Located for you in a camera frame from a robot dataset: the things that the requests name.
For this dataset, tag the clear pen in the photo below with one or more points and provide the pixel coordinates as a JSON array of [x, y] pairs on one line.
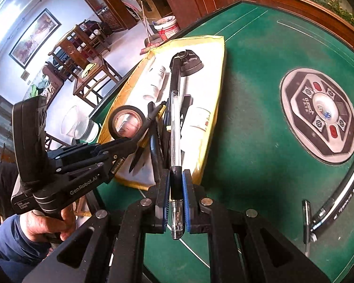
[[176, 141]]

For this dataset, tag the person's dark clothing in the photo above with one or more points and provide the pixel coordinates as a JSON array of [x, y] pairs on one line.
[[0, 188]]

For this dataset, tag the black suction cup mount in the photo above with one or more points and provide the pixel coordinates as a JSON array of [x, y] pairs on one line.
[[191, 63]]

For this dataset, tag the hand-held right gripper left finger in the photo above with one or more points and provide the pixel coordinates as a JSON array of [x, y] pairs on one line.
[[166, 194]]

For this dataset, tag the white bottle red label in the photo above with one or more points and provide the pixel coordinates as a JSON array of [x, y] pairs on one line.
[[194, 121]]

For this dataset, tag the person's left hand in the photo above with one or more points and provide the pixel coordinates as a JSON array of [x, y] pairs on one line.
[[44, 224]]

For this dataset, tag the wooden chair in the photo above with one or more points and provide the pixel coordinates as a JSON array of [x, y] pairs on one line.
[[73, 50], [97, 79]]

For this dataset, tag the framed wall painting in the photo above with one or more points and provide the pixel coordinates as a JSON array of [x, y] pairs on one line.
[[35, 37]]

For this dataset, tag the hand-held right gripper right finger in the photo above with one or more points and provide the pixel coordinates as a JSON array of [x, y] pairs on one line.
[[187, 200]]

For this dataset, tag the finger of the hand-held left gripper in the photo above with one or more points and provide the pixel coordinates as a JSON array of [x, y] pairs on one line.
[[82, 187], [118, 147]]

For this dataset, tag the person's left forearm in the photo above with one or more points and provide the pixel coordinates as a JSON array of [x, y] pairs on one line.
[[8, 247]]

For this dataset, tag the wooden side cabinet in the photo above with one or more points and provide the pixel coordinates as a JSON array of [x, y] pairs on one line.
[[180, 3]]

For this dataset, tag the white bucket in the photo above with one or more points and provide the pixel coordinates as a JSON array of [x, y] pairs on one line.
[[166, 28]]

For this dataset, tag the black tape roll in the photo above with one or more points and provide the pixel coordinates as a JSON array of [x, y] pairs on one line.
[[126, 108]]

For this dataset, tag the broom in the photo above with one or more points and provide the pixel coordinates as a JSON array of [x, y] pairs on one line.
[[147, 26]]

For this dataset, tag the tall wooden cabinet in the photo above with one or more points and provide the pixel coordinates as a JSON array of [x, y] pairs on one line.
[[106, 3]]

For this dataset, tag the short black pen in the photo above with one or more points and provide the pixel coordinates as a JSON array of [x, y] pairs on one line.
[[306, 221]]

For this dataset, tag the black pen white print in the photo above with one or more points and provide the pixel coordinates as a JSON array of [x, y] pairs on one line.
[[345, 206]]

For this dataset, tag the mahjong table control panel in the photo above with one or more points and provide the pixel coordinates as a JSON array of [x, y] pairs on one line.
[[301, 141]]

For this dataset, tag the blue die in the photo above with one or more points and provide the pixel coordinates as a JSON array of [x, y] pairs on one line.
[[327, 114]]

